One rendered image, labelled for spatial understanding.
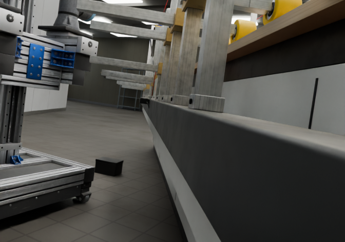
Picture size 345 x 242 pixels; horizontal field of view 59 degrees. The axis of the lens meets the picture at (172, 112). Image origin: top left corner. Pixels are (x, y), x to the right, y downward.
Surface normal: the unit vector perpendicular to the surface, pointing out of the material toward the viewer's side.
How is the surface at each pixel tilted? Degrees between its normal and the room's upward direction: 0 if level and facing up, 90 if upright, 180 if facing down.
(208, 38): 90
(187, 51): 90
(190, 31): 90
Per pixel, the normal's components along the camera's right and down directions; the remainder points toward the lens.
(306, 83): -0.98, -0.13
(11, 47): 0.89, 0.14
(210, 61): 0.11, 0.06
